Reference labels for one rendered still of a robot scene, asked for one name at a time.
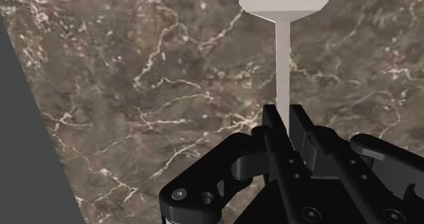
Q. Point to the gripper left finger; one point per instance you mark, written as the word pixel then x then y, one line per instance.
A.
pixel 232 163

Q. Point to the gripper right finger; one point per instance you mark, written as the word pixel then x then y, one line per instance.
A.
pixel 347 163

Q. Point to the white spatula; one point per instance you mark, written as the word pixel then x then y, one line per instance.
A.
pixel 283 51

